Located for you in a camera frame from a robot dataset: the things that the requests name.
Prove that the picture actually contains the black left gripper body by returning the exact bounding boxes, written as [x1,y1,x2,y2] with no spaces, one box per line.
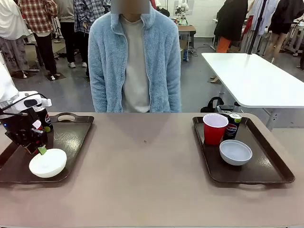
[0,113,34,146]

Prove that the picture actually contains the white bowl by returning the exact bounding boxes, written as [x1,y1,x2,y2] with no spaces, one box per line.
[28,148,68,179]

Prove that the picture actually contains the black Pepsi soda can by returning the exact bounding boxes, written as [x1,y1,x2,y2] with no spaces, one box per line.
[35,105,55,133]
[222,112,243,141]

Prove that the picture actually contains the grey bowl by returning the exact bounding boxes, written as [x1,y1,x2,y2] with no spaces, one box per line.
[218,139,253,167]

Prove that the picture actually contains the brown plastic tray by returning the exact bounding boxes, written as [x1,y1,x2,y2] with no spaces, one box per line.
[191,115,296,185]
[0,112,95,184]

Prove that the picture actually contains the person in white top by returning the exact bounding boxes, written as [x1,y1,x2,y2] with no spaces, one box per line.
[0,0,32,73]

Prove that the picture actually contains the person in blue fleece jacket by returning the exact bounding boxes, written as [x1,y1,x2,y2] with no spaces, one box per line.
[87,0,182,114]

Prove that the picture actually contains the person in red plaid shirt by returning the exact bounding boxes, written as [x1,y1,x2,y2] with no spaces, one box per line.
[18,0,59,77]

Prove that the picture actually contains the person in beige top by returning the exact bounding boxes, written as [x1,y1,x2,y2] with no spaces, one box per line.
[56,0,77,69]

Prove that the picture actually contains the person in blue plaid shirt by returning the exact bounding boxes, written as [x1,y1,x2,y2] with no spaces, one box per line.
[73,0,111,68]

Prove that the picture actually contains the black bag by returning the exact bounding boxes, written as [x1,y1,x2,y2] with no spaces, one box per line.
[200,96,225,114]

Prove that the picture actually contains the wooden desk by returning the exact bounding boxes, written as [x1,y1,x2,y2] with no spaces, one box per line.
[177,24,197,63]

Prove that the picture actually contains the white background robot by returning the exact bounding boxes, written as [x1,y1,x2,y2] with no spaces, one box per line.
[174,0,191,25]

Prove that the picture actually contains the large white table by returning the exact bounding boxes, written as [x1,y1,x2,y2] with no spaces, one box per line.
[201,52,304,131]

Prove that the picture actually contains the person in orange trousers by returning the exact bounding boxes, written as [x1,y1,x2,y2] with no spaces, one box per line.
[213,0,249,54]

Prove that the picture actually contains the hanging white coat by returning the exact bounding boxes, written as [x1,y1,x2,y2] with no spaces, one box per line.
[240,0,280,55]

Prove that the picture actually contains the black stand pole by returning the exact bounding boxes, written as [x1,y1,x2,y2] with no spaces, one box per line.
[246,0,267,55]

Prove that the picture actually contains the person in black jacket, bare legs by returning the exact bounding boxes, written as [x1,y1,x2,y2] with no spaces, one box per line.
[264,0,304,64]

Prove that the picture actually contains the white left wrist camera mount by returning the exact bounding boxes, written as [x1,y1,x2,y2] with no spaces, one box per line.
[23,94,52,108]

